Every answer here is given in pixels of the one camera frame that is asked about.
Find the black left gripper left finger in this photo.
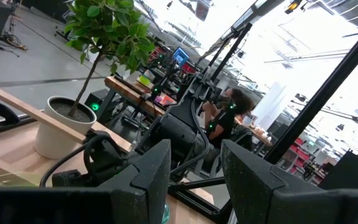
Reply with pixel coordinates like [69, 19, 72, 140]
[0, 139, 172, 224]

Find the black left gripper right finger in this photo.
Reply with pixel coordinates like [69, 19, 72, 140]
[221, 139, 358, 224]

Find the transparent blue plastic plate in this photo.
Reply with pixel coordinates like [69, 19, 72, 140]
[162, 202, 171, 224]

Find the transparent green plastic plate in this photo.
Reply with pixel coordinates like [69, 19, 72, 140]
[0, 172, 43, 189]

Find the wooden shelf rack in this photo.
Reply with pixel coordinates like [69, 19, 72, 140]
[0, 83, 88, 187]

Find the red storage shelving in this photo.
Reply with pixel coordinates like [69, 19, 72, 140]
[278, 136, 315, 184]

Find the green plant in white pot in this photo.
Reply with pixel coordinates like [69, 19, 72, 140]
[34, 0, 156, 161]

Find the black box with green light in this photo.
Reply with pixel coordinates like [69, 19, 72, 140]
[84, 89, 111, 115]

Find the person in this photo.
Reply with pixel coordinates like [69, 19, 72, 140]
[201, 88, 255, 149]

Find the wooden desk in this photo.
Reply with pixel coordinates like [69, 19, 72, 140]
[104, 75, 180, 118]

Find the black flat panel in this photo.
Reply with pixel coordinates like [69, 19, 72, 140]
[318, 150, 358, 190]

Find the monitor with blue screen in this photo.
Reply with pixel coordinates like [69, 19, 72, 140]
[172, 46, 190, 68]

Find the black hanging spotlight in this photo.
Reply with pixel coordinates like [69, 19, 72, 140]
[284, 0, 303, 15]

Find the black cable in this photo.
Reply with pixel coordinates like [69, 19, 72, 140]
[39, 143, 88, 188]

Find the black rig frame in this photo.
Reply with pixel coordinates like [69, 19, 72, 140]
[168, 0, 358, 224]

